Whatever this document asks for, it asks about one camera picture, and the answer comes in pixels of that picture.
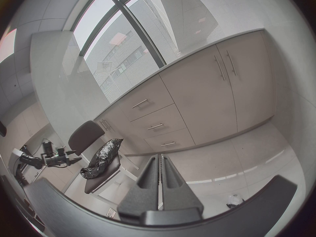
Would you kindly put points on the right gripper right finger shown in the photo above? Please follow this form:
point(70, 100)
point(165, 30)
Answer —
point(177, 194)

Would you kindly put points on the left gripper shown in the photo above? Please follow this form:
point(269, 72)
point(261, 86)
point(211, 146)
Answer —
point(58, 160)

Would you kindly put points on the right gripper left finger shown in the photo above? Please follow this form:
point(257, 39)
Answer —
point(144, 191)

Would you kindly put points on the black plastic bag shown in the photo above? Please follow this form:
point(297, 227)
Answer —
point(103, 154)

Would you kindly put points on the white printed wrapper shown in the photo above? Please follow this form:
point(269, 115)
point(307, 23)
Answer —
point(235, 197)

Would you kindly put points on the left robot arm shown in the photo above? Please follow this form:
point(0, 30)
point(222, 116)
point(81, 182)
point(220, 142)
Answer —
point(29, 160)

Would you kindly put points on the grey padded white-legged chair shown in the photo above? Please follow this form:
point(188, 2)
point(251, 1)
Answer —
point(86, 134)

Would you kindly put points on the beige cabinet with drawers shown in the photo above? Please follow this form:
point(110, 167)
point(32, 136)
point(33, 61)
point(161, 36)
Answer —
point(202, 95)

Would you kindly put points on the window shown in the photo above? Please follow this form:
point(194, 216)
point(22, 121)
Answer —
point(148, 21)

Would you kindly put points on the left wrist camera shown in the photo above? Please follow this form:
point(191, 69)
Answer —
point(47, 148)

